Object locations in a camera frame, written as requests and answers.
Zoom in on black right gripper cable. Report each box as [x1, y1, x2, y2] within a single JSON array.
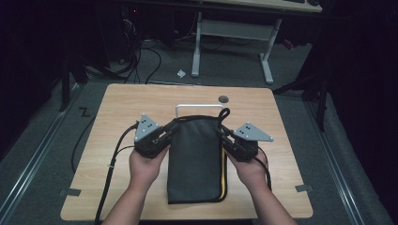
[[253, 145, 272, 192]]

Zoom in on person's left hand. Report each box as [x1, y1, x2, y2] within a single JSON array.
[[128, 144, 172, 192]]

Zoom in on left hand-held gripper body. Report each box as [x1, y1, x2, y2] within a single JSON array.
[[133, 113, 173, 159]]

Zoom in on black metal stand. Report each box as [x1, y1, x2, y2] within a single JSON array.
[[271, 71, 329, 132], [59, 55, 89, 113]]

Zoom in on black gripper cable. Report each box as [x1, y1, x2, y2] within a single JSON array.
[[253, 145, 272, 192], [94, 121, 141, 225]]

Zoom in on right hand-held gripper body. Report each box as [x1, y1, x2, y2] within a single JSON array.
[[224, 122, 274, 163]]

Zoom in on black cable bundle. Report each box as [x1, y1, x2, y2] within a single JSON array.
[[123, 38, 163, 84]]

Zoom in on person's right hand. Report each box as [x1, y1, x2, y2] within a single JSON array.
[[225, 149, 269, 192]]

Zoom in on metal floor rail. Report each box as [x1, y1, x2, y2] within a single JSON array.
[[304, 101, 365, 225], [0, 82, 84, 219]]

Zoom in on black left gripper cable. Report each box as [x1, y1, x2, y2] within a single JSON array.
[[94, 121, 141, 225]]

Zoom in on black yellow-lined bag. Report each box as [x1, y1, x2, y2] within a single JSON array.
[[166, 107, 232, 205]]

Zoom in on white metal towel rack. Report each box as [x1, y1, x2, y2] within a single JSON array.
[[175, 103, 225, 119]]

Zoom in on white-legged desk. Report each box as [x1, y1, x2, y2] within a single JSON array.
[[191, 0, 323, 85]]

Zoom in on black floor cable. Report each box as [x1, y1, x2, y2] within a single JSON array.
[[70, 115, 97, 174]]

